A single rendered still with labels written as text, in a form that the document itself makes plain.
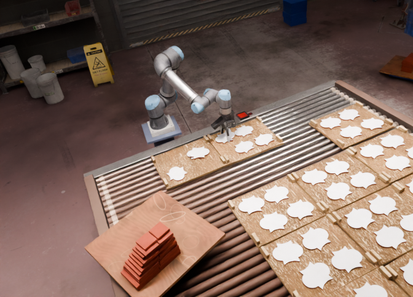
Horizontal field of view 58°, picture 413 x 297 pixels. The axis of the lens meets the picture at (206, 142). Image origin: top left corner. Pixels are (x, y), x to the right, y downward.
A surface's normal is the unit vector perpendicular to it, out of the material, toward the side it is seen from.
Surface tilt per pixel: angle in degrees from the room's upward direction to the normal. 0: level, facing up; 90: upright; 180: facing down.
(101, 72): 78
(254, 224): 0
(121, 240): 0
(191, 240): 0
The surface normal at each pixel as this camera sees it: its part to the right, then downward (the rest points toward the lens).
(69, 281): -0.15, -0.79
